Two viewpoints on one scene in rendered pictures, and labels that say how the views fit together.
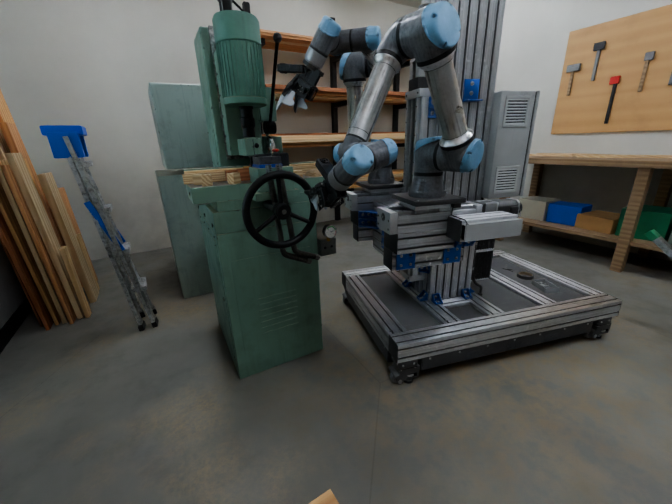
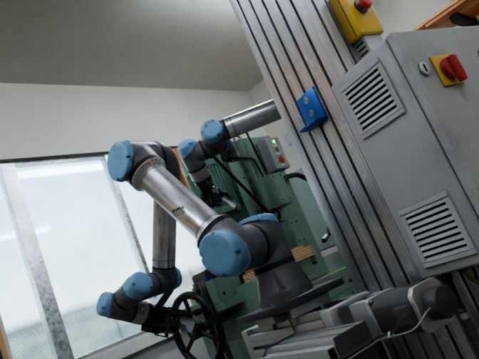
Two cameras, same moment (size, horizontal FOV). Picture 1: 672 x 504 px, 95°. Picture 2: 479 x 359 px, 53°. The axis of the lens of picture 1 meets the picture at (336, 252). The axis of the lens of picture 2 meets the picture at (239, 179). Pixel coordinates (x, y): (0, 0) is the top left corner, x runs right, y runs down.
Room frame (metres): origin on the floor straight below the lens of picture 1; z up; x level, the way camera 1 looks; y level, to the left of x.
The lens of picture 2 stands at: (0.88, -1.65, 0.89)
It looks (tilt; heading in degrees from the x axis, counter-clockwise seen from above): 12 degrees up; 71
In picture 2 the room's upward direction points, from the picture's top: 22 degrees counter-clockwise
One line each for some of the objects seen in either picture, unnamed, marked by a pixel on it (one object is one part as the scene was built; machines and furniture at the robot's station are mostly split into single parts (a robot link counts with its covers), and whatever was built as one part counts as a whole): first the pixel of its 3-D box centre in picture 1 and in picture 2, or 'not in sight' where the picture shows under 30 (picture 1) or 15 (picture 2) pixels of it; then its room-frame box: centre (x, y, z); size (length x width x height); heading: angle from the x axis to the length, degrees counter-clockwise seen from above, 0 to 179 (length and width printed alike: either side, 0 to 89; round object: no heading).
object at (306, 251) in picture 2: (263, 173); (254, 274); (1.46, 0.32, 0.92); 0.67 x 0.02 x 0.04; 118
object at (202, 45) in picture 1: (232, 120); (269, 214); (1.69, 0.50, 1.16); 0.22 x 0.22 x 0.72; 28
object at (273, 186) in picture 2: (265, 105); (275, 191); (1.70, 0.33, 1.22); 0.09 x 0.08 x 0.15; 28
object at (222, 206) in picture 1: (260, 197); (246, 304); (1.38, 0.33, 0.82); 0.40 x 0.21 x 0.04; 118
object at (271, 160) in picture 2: not in sight; (273, 154); (1.78, 0.39, 1.40); 0.10 x 0.06 x 0.16; 28
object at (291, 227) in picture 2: (272, 148); (290, 234); (1.67, 0.31, 1.02); 0.09 x 0.07 x 0.12; 118
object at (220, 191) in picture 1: (266, 187); (237, 295); (1.35, 0.29, 0.87); 0.61 x 0.30 x 0.06; 118
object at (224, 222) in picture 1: (251, 205); (280, 305); (1.54, 0.42, 0.76); 0.57 x 0.45 x 0.09; 28
